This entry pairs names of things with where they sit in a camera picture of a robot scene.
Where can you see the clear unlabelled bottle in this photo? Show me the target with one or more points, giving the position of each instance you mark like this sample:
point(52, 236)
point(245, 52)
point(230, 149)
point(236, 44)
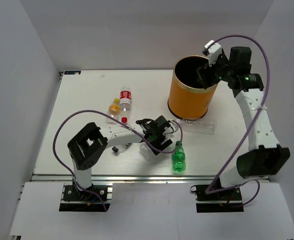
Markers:
point(200, 126)

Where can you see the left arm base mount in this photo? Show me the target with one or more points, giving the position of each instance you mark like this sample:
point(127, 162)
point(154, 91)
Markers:
point(74, 200)

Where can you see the yellow cap small bottle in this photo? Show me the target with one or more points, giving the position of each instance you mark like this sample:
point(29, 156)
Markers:
point(114, 109)

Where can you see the red label clear bottle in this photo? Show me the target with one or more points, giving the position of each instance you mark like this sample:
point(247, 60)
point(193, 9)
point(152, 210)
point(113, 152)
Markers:
point(125, 104)

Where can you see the orange cylindrical bin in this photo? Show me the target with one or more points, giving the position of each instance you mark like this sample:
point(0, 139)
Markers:
point(187, 98)

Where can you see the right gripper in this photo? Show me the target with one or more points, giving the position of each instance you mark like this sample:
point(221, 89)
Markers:
point(221, 59)

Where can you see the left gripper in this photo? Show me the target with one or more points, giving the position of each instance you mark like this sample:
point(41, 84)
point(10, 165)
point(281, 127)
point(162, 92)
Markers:
point(157, 145)

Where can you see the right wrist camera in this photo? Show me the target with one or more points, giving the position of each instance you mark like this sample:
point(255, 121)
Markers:
point(212, 50)

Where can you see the green soda bottle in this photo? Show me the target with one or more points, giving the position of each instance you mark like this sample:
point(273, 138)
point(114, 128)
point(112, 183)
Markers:
point(178, 158)

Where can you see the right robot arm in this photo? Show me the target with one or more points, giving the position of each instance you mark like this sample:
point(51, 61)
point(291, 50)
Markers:
point(265, 156)

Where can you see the blue orange label bottle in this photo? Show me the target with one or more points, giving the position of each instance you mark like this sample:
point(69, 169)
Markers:
point(147, 153)

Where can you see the black label clear bottle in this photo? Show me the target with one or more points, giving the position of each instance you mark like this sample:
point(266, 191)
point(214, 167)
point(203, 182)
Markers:
point(120, 148)

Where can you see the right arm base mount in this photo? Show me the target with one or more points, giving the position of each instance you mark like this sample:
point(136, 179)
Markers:
point(229, 201)

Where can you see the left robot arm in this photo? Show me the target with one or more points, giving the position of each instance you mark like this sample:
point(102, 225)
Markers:
point(87, 146)

